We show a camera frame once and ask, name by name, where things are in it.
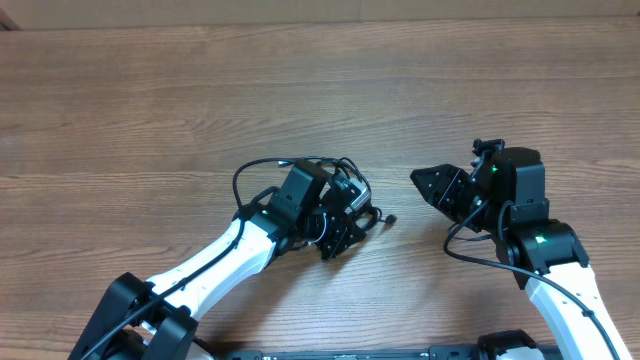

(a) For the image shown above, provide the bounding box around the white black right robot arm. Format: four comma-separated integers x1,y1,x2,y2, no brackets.
410,139,631,359

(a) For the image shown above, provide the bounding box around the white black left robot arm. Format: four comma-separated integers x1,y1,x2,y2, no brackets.
70,157,371,359

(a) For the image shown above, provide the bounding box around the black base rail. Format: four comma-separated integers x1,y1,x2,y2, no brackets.
219,344,569,360

